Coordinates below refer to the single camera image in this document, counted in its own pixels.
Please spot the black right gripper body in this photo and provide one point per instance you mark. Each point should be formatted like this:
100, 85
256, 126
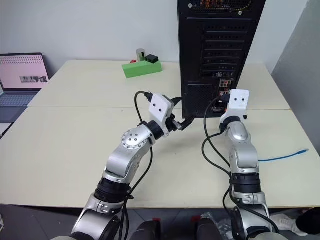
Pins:
219, 106

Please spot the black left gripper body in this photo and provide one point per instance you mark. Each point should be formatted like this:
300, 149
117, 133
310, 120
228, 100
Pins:
173, 123

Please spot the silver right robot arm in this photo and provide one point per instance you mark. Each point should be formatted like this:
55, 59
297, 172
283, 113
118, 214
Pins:
241, 155

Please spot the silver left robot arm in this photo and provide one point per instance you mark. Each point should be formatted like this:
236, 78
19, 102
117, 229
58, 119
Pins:
130, 142

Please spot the black computer tower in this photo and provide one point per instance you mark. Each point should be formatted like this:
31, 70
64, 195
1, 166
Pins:
220, 50

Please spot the green rectangular box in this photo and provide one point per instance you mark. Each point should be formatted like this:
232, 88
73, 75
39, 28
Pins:
142, 69

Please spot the small black box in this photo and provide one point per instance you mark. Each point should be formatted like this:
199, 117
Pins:
152, 58

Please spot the shiny silver metal cylinder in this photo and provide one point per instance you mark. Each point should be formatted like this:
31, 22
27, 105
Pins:
140, 55

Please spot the small red object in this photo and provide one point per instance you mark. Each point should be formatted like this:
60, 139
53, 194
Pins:
132, 61

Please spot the crumpled clear plastic bag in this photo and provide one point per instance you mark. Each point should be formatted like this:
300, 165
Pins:
223, 223

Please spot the white sneaker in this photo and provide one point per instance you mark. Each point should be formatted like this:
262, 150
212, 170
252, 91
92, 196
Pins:
287, 222

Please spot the black trouser leg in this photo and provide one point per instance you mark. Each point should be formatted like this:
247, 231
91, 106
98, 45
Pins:
310, 220

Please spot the open grey laptop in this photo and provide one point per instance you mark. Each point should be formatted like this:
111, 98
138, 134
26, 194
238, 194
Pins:
22, 72

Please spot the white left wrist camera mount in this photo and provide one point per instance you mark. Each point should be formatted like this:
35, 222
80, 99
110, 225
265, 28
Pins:
160, 106

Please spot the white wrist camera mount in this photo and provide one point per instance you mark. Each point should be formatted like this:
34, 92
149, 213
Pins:
238, 102
160, 106

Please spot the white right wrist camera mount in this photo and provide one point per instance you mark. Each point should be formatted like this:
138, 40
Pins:
238, 102

